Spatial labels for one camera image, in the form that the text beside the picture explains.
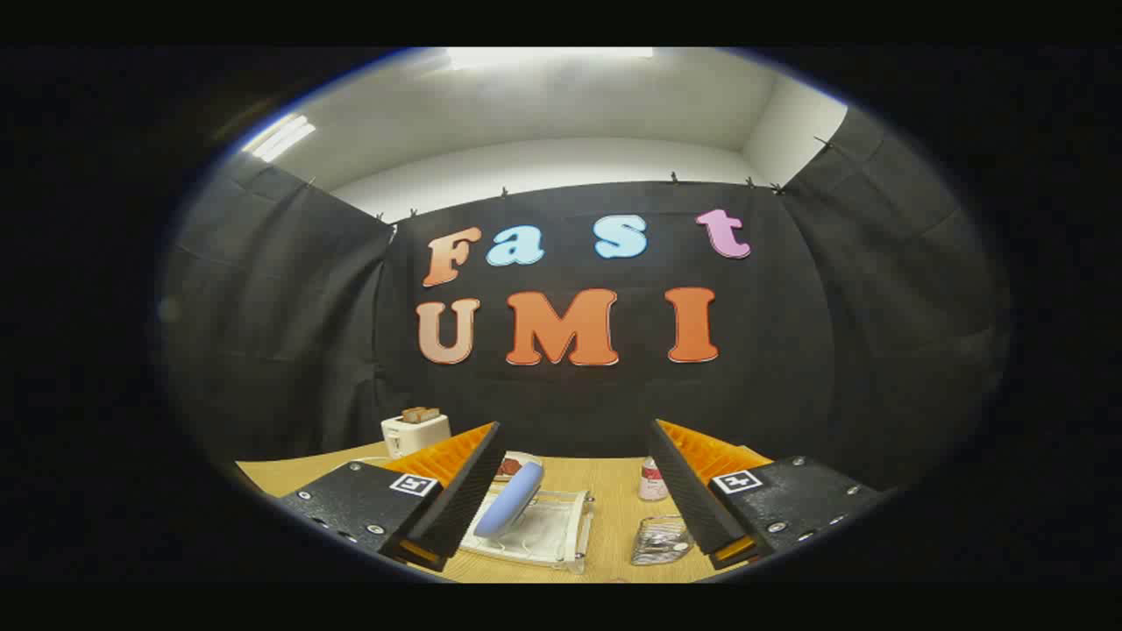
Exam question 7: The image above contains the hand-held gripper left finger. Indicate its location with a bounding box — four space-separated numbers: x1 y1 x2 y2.
279 422 508 572

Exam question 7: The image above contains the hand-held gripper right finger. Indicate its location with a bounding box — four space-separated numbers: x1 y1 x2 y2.
649 419 886 571

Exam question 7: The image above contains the blue plate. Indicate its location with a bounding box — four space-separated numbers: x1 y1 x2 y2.
474 462 545 538

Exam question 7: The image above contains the metal wire basket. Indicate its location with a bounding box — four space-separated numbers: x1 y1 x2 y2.
630 515 696 566

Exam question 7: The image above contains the white wire dish rack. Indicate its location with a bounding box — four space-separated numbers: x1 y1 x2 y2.
456 451 595 575

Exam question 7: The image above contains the beige oval dish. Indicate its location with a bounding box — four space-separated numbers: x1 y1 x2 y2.
495 451 544 483

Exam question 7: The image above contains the clear bottle with red label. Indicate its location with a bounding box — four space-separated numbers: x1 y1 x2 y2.
638 456 670 502

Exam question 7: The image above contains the white toaster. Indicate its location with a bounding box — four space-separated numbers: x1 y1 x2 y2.
381 414 452 459

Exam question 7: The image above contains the black backdrop cloth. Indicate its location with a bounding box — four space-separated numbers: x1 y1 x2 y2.
162 105 1009 492

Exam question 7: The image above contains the ceiling light panel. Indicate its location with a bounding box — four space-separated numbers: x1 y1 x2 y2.
447 47 654 69
244 116 316 163

